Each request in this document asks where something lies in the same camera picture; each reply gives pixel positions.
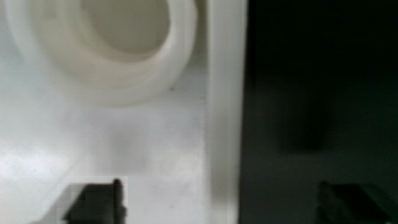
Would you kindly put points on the white square tabletop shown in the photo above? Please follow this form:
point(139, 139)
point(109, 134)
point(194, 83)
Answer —
point(121, 91)

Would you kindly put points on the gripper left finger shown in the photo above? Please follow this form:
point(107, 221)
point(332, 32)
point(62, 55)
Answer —
point(98, 207)

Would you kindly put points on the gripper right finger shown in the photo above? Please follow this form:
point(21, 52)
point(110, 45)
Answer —
point(354, 204)

